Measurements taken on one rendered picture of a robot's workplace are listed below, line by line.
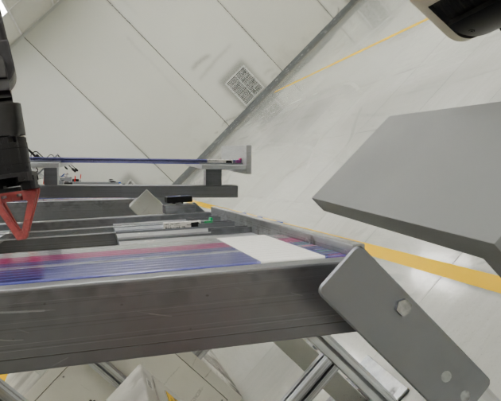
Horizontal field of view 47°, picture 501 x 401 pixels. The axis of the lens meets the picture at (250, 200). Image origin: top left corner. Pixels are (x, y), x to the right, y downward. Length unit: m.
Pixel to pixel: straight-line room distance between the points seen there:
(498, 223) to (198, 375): 1.50
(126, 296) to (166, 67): 8.32
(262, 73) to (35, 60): 3.26
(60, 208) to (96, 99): 6.75
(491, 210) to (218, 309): 0.36
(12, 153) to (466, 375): 0.68
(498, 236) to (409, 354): 0.22
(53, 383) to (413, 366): 1.62
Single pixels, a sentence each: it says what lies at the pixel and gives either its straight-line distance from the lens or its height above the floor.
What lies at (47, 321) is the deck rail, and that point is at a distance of 0.46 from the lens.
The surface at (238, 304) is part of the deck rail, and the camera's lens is 0.47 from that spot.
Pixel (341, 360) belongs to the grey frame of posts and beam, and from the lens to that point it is 1.33.
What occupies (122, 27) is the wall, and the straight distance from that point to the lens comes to 8.80.
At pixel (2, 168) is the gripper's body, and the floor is 1.04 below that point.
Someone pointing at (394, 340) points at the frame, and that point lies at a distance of 0.48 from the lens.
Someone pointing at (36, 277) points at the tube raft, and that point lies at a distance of 0.50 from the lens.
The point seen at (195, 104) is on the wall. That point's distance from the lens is 8.72.
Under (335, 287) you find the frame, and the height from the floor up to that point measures 0.75.
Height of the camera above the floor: 0.93
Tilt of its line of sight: 12 degrees down
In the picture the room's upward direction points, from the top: 45 degrees counter-clockwise
